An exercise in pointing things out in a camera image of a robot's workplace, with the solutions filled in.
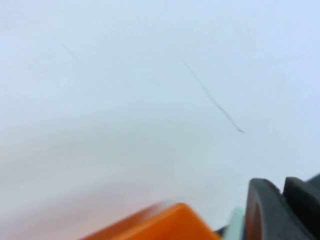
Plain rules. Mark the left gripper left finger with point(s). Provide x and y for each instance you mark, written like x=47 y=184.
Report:
x=265 y=215

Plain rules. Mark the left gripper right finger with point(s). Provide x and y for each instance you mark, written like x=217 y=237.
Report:
x=305 y=207

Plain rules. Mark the pale green plastic knife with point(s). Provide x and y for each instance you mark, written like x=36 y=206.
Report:
x=235 y=225

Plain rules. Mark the orange plastic cutlery holder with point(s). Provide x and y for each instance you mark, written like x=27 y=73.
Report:
x=162 y=225

